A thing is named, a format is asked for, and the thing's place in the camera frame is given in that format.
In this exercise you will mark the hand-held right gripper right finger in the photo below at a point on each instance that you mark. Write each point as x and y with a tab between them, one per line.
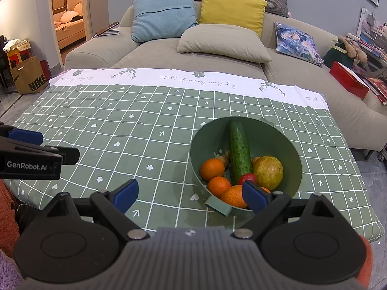
255	196

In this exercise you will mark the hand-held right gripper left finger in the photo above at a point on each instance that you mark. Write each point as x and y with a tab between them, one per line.
125	195

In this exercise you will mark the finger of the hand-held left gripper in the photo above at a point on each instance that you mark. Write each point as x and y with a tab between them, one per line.
68	156
25	136

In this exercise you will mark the small red fruit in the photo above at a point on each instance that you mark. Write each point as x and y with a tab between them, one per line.
248	178

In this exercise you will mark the orange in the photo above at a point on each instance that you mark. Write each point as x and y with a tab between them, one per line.
212	169
266	189
218	186
233	198

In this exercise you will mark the small brown fruit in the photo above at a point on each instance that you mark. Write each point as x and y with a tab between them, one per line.
223	160
255	159

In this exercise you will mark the green bowl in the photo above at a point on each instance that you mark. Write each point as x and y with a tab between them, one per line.
272	139

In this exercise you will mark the orange fleece garment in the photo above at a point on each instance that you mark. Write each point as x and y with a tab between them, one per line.
7	211

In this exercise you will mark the cucumber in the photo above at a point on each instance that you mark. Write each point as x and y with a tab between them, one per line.
238	145

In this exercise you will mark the brown paper bag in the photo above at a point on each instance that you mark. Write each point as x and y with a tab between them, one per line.
30	75

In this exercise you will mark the green checked tablecloth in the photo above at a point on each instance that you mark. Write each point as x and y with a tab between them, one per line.
121	120

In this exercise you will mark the red plastic stool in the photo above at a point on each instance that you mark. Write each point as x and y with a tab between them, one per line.
18	56

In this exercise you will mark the purple fleece cloth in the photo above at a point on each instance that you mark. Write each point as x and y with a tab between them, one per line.
7	275

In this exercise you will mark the beige sofa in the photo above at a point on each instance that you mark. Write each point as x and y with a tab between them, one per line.
151	54

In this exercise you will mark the dark stick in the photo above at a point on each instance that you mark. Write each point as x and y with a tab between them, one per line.
107	27

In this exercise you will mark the red box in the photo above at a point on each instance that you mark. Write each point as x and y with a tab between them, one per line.
347	80

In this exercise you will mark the beige cushion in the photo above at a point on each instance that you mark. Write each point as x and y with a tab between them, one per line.
223	42

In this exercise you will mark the blue printed cushion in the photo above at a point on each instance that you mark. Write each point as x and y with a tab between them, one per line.
297	43

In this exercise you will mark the dark green bag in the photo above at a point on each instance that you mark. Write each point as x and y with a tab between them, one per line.
334	56

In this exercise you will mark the pile of books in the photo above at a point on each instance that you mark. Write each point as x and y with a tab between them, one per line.
375	78

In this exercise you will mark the light blue cushion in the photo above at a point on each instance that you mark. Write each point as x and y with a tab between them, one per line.
163	15

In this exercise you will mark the beige plush toy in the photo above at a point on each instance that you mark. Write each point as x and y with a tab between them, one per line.
353	50

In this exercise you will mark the yellow cushion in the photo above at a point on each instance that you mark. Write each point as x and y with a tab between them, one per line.
232	9

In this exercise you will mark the white rack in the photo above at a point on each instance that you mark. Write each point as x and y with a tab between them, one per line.
373	24

